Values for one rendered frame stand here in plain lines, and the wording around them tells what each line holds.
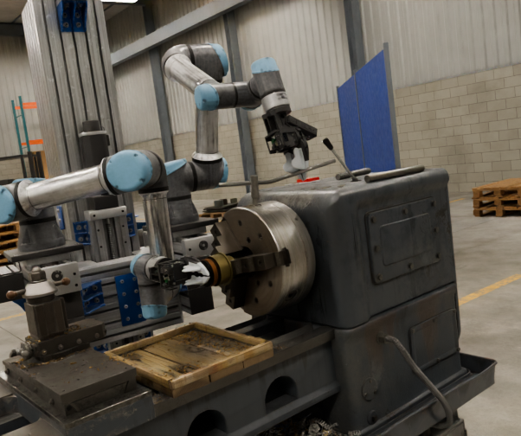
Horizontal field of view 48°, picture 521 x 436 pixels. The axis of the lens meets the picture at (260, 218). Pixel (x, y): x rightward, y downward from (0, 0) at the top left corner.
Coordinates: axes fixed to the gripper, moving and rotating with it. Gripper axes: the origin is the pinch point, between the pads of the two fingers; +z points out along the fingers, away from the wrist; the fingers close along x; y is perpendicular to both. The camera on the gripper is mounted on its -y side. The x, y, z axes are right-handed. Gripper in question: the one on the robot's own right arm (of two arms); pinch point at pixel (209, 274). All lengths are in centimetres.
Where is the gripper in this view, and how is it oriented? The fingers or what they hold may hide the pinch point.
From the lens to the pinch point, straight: 154.3
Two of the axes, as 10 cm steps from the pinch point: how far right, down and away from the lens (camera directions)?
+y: -7.8, 1.6, -6.1
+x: -1.1, -9.9, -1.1
